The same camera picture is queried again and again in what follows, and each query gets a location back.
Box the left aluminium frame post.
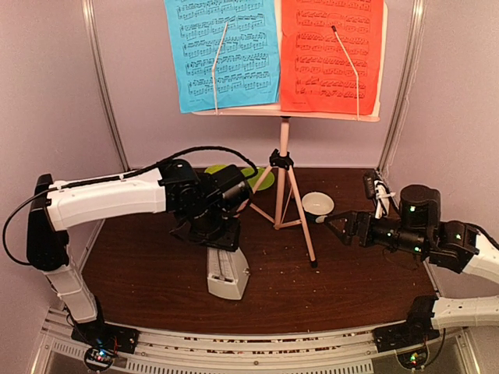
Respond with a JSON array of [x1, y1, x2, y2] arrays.
[[81, 0, 130, 171]]

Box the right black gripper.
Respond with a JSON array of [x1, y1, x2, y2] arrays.
[[324, 210, 429, 257]]

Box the aluminium frame post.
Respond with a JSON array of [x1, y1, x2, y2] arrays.
[[377, 0, 427, 180], [81, 0, 130, 171]]

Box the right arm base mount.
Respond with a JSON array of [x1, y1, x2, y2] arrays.
[[372, 322, 440, 372]]

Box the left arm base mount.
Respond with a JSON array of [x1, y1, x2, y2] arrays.
[[71, 324, 140, 372]]

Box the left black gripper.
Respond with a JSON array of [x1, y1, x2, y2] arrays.
[[182, 199, 242, 251]]

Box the white metronome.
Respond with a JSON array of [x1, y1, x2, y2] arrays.
[[207, 248, 250, 301]]

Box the pink music stand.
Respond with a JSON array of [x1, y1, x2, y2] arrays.
[[190, 0, 389, 269]]

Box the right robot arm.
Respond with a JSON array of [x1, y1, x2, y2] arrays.
[[324, 185, 498, 344]]

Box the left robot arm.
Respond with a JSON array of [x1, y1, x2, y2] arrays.
[[25, 151, 253, 346]]

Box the white and blue bowl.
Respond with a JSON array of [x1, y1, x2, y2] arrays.
[[301, 192, 335, 224]]

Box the green plate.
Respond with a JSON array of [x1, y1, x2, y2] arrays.
[[239, 167, 276, 192]]

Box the lime green bowl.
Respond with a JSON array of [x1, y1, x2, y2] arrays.
[[204, 164, 228, 175]]

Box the blue sheet music paper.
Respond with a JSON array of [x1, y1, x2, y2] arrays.
[[165, 0, 281, 113]]

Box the front aluminium rail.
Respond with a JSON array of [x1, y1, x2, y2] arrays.
[[27, 309, 484, 373]]

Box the right aluminium frame post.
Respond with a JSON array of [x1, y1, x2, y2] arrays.
[[377, 0, 427, 180]]

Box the red sheet music paper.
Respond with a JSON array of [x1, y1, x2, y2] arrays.
[[280, 0, 384, 116]]

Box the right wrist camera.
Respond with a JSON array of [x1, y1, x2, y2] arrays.
[[363, 170, 398, 219]]

